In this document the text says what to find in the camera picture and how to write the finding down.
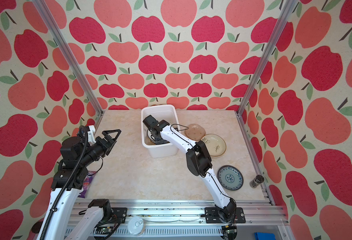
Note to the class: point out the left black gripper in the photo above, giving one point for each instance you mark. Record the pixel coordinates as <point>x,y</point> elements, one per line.
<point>111,141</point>

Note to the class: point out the white plate black flower outline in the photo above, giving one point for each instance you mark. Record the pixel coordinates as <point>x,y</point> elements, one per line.
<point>156,140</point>

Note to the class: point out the cream plate with plant drawing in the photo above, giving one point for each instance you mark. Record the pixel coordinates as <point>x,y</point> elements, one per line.
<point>216,146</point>

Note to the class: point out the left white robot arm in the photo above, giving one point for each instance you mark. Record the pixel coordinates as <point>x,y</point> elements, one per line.
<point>59,211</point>

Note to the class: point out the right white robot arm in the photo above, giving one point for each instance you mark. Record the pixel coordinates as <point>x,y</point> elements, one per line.
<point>198,162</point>

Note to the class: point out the white plastic bin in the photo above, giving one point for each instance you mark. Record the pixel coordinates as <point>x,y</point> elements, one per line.
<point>160,112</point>

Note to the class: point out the pink ribbed glass plate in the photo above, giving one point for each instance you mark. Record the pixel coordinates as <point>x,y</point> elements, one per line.
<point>195,132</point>

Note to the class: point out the purple snack bag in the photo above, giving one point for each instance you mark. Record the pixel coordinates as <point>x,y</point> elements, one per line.
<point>88,180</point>

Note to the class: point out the blue patterned plate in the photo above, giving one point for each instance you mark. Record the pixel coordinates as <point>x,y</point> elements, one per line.
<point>230,178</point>

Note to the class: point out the small metal cylinder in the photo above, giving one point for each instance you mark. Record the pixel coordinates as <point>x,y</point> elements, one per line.
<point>258,180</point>

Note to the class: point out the blue object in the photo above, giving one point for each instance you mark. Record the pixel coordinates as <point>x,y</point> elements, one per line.
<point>264,236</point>

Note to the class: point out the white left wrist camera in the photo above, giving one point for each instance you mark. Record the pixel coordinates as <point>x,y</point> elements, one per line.
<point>90,130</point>

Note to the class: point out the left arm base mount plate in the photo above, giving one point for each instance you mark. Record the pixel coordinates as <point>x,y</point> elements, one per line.
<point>113,214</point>

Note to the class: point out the left aluminium frame post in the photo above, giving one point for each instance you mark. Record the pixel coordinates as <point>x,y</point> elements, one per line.
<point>52,26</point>

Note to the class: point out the aluminium frame post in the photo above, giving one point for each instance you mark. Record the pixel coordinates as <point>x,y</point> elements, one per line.
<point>52,26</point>
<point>270,47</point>

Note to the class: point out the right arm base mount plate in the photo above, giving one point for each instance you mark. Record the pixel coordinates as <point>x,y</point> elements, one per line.
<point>216,216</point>

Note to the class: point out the aluminium front rail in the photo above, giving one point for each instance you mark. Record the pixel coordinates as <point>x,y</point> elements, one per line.
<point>183,219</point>

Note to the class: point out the right aluminium frame post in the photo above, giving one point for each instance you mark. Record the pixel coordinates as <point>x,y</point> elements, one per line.
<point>270,47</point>

